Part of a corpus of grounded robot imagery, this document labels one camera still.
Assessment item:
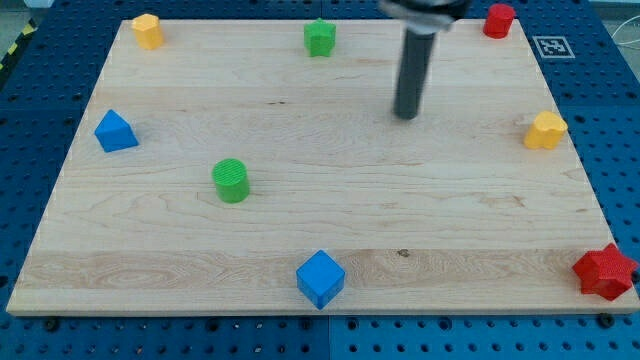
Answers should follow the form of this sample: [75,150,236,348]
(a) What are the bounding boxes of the blue triangle block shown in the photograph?
[94,109,139,153]

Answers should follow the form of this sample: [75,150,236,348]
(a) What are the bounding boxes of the blue cube block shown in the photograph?
[296,250,346,310]

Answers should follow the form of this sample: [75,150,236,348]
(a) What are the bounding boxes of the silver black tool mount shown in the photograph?
[378,0,472,34]

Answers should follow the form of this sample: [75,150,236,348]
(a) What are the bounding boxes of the green cylinder block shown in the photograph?
[212,158,250,203]

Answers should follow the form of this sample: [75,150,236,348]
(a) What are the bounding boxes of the white cable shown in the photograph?
[610,13,640,49]

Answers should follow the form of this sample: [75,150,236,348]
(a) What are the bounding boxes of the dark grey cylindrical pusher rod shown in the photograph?
[393,27,435,120]

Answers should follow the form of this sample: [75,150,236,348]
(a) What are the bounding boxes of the yellow black hazard tape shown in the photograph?
[1,18,38,74]

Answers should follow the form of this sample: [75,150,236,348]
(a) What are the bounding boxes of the yellow heart block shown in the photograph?
[523,111,568,150]

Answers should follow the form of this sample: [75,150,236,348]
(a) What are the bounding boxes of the yellow hexagon block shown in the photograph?
[131,13,164,50]

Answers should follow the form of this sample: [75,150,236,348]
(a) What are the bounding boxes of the white fiducial marker tag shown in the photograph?
[533,36,575,59]

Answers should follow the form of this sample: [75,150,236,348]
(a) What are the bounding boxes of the green star block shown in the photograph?
[303,18,337,57]

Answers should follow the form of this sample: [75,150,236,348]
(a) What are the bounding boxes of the red cylinder block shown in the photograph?
[483,3,516,39]

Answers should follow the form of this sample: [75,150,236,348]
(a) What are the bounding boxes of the wooden board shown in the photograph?
[8,19,639,316]

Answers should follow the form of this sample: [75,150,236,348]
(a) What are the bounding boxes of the red star block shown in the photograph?
[572,243,639,301]

